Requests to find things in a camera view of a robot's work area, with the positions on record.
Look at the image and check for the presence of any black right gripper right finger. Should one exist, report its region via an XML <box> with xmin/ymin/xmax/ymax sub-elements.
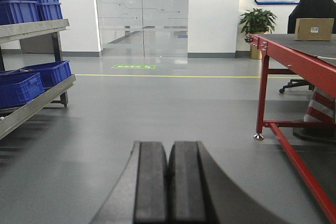
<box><xmin>168</xmin><ymin>141</ymin><xmax>286</xmax><ymax>223</ymax></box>

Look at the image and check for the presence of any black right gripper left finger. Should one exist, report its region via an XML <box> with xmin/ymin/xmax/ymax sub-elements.
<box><xmin>91</xmin><ymin>142</ymin><xmax>168</xmax><ymax>223</ymax></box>

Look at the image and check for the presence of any brown cardboard package box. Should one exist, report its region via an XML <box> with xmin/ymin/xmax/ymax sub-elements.
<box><xmin>295</xmin><ymin>18</ymin><xmax>334</xmax><ymax>41</ymax></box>

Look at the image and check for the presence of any red white traffic cone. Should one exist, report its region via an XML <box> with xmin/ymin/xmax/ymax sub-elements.
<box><xmin>293</xmin><ymin>87</ymin><xmax>336</xmax><ymax>141</ymax></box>

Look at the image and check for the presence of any blue bin lower rear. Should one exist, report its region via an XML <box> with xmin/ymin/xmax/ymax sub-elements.
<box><xmin>4</xmin><ymin>60</ymin><xmax>72</xmax><ymax>89</ymax></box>

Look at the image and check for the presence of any blue bin lower front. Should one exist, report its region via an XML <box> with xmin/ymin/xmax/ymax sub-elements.
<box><xmin>1</xmin><ymin>73</ymin><xmax>45</xmax><ymax>108</ymax></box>

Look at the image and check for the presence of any green potted plant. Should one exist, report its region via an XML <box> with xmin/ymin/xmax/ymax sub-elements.
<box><xmin>239</xmin><ymin>8</ymin><xmax>277</xmax><ymax>43</ymax></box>

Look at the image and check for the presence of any frosted glass door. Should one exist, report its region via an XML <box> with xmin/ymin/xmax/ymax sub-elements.
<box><xmin>96</xmin><ymin>0</ymin><xmax>188</xmax><ymax>58</ymax></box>

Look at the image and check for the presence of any grey metal shelf rack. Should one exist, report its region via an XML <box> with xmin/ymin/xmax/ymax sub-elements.
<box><xmin>1</xmin><ymin>19</ymin><xmax>76</xmax><ymax>138</ymax></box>

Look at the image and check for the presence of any blue bin top right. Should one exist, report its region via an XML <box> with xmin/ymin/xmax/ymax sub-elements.
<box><xmin>36</xmin><ymin>2</ymin><xmax>63</xmax><ymax>21</ymax></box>

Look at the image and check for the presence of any black office chair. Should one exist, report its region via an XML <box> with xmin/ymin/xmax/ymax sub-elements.
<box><xmin>279</xmin><ymin>0</ymin><xmax>336</xmax><ymax>94</ymax></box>

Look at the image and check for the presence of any blue bin top front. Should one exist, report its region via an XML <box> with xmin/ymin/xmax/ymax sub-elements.
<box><xmin>1</xmin><ymin>1</ymin><xmax>40</xmax><ymax>25</ymax></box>

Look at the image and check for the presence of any red metal frame table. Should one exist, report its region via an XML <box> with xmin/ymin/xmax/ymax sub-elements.
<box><xmin>250</xmin><ymin>34</ymin><xmax>335</xmax><ymax>223</ymax></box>

